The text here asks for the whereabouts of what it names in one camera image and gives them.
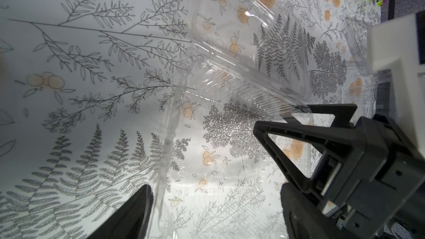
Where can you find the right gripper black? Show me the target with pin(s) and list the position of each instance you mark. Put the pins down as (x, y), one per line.
(372, 167)

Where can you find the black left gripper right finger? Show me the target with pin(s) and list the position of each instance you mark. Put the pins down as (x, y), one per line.
(304, 221)

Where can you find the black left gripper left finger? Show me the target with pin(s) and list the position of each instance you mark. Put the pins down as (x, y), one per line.
(131, 220)

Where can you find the clear plastic container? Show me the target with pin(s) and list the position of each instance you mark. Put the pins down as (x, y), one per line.
(214, 179)
(355, 32)

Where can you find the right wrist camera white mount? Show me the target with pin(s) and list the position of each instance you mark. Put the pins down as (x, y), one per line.
(398, 45)

